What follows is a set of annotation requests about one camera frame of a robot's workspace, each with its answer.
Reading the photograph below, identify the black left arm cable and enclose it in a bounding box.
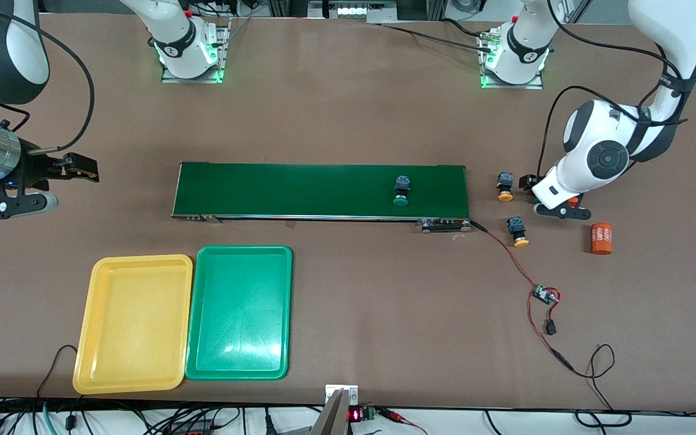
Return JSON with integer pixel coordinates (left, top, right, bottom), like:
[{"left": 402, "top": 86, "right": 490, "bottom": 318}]
[{"left": 535, "top": 0, "right": 690, "bottom": 179}]

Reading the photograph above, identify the silver camera mount bracket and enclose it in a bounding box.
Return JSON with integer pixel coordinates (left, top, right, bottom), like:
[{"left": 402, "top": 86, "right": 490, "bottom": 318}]
[{"left": 309, "top": 384, "right": 359, "bottom": 435}]

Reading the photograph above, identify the black cable beside tray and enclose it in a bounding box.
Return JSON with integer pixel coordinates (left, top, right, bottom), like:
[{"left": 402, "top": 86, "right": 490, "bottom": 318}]
[{"left": 37, "top": 344, "right": 80, "bottom": 399}]

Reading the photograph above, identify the yellow plastic tray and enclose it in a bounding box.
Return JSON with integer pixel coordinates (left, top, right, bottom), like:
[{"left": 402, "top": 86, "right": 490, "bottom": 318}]
[{"left": 72, "top": 254, "right": 194, "bottom": 395}]

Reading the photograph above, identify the red clip lead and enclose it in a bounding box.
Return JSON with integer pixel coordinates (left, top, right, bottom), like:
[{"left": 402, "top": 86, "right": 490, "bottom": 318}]
[{"left": 378, "top": 408, "right": 428, "bottom": 435}]

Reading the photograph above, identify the lit electronic device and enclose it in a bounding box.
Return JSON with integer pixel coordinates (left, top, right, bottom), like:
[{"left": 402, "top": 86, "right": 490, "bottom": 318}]
[{"left": 307, "top": 0, "right": 398, "bottom": 25}]

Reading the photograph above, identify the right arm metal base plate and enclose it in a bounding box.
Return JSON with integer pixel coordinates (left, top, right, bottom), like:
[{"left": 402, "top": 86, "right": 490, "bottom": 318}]
[{"left": 161, "top": 18, "right": 231, "bottom": 84}]

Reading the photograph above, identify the black arm base cable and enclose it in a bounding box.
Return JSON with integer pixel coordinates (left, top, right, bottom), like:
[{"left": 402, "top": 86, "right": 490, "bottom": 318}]
[{"left": 378, "top": 18, "right": 494, "bottom": 52}]

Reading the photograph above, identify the thin black looped cable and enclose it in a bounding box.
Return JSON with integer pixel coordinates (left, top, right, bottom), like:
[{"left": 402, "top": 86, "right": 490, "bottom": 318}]
[{"left": 569, "top": 343, "right": 633, "bottom": 428}]

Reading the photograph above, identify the teal cable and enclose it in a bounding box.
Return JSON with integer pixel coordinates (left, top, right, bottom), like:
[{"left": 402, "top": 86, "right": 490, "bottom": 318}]
[{"left": 42, "top": 400, "right": 60, "bottom": 435}]

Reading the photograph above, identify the green plastic tray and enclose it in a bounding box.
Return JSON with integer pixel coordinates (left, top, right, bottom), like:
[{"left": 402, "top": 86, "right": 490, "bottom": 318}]
[{"left": 185, "top": 245, "right": 294, "bottom": 381}]

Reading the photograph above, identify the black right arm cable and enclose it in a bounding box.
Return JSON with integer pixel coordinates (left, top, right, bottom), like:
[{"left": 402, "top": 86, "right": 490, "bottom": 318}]
[{"left": 0, "top": 5, "right": 95, "bottom": 155}]

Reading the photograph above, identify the green conveyor belt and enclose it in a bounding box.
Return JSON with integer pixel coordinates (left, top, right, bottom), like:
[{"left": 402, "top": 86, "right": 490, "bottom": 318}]
[{"left": 171, "top": 162, "right": 472, "bottom": 233}]

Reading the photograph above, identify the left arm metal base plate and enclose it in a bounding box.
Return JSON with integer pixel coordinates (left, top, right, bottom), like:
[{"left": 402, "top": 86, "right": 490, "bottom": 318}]
[{"left": 480, "top": 30, "right": 545, "bottom": 90}]

